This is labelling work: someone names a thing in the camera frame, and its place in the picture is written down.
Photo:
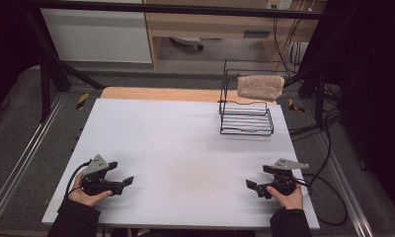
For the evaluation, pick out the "light wooden desk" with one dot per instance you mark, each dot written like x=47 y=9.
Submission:
x=215 y=26

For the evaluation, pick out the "beige towel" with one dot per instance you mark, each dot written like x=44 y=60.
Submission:
x=260 y=87

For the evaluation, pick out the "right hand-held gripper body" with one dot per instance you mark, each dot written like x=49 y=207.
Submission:
x=284 y=177

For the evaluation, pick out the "black metal stand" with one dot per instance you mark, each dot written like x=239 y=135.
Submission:
x=47 y=75
x=319 y=95

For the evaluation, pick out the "person's left hand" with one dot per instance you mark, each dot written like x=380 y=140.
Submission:
x=83 y=197

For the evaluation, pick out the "aluminium floor rail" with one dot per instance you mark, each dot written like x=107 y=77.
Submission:
x=347 y=191
x=24 y=154

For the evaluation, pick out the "black metal frame bar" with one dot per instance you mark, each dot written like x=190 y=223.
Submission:
x=185 y=9

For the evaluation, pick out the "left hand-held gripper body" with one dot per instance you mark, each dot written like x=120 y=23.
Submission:
x=96 y=166

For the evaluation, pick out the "yellow black floor tape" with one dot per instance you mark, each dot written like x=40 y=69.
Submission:
x=82 y=100
x=295 y=106

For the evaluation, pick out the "person's right hand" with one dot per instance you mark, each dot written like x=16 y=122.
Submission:
x=289 y=200

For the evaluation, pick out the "office chair base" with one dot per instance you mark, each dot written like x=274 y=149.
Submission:
x=187 y=41

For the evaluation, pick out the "white cabinet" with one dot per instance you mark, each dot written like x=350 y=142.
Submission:
x=96 y=34

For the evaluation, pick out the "white power socket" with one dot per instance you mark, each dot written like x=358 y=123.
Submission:
x=279 y=4

